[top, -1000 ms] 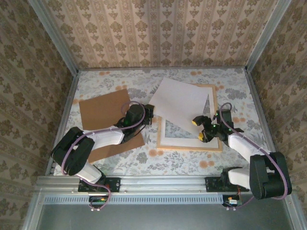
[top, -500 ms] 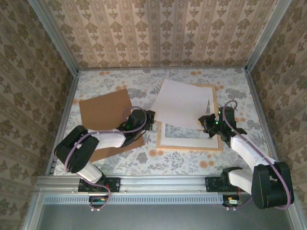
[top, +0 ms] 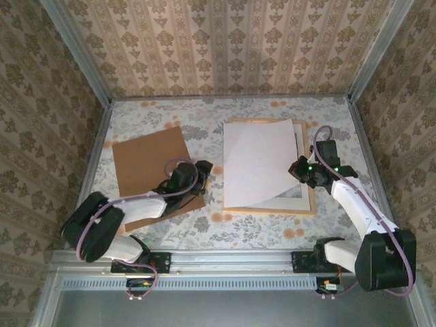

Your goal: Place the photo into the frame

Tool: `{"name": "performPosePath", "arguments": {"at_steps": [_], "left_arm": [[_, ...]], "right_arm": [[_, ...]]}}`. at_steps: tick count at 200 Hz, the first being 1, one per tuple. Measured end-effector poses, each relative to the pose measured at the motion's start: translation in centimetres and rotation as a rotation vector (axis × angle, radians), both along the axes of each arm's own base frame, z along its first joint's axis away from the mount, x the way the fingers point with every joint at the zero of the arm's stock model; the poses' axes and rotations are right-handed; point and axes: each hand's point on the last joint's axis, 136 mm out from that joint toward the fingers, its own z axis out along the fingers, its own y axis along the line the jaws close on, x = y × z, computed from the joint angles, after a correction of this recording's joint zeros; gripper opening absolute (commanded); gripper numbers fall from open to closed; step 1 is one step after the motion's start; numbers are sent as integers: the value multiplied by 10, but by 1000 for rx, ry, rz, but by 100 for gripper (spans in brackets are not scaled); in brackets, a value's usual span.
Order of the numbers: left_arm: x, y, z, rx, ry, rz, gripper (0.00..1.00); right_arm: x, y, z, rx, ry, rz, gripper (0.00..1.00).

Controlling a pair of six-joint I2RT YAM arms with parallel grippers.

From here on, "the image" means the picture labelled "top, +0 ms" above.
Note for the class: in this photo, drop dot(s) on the thin aluminium table rail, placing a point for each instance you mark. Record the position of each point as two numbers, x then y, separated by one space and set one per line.
238 97

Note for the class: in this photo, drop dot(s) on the brown fibreboard backing board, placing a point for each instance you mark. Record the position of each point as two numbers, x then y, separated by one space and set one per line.
146 156

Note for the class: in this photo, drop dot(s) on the black connector board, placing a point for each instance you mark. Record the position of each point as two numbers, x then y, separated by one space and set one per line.
329 285
138 287

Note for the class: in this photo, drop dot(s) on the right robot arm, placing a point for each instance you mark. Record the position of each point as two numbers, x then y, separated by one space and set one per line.
357 207

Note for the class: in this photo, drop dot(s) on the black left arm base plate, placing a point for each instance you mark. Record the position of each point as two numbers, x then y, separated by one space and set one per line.
160 262

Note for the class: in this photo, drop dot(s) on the aluminium lower beam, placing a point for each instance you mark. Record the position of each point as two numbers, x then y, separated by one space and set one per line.
46 299
418 299

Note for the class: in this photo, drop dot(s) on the aluminium enclosure post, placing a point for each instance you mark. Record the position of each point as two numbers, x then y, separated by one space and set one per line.
77 51
378 51

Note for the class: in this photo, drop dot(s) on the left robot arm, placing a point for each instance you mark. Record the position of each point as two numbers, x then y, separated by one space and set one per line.
139 207

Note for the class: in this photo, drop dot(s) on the aluminium table side rail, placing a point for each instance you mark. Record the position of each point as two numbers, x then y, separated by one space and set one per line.
97 146
368 153

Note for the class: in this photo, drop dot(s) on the light wooden picture frame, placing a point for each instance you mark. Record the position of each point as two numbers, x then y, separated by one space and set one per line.
272 213

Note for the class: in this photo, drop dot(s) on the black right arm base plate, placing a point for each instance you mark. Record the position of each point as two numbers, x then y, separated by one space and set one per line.
301 262

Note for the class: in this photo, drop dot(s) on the white photo paper sheet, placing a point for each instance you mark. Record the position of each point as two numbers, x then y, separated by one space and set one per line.
255 160

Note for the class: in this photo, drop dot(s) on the floral print tablecloth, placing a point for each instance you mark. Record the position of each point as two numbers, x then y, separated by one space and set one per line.
259 231

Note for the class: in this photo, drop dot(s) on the aluminium mounting rail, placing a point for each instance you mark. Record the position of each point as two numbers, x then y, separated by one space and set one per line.
231 262

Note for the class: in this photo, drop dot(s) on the grey metal panel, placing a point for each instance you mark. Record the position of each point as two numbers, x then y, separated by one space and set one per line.
231 310

